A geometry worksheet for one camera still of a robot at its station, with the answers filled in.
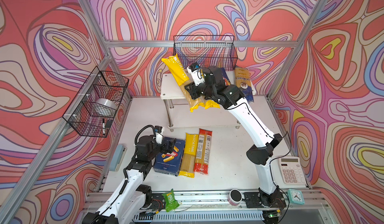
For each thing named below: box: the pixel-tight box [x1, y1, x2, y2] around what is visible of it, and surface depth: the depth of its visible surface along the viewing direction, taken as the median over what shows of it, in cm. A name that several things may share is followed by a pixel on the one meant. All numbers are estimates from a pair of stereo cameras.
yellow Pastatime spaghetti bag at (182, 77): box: [161, 53, 205, 113], surface depth 70 cm
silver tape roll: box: [92, 98, 118, 117], surface depth 73 cm
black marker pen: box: [102, 118, 106, 136], surface depth 73 cm
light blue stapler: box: [109, 144, 127, 172], surface depth 86 cm
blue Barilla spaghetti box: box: [220, 67, 232, 86], surface depth 78 cm
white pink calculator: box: [278, 156, 307, 185], surface depth 83 cm
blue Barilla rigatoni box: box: [153, 139, 186, 177], surface depth 82 cm
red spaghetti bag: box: [194, 128, 213, 175], surface depth 90 cm
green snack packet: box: [162, 188, 180, 212], surface depth 75 cm
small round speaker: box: [228, 189, 243, 206], surface depth 72 cm
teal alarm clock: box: [287, 188, 305, 205], surface depth 75 cm
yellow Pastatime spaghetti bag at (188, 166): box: [178, 133, 199, 178], surface depth 88 cm
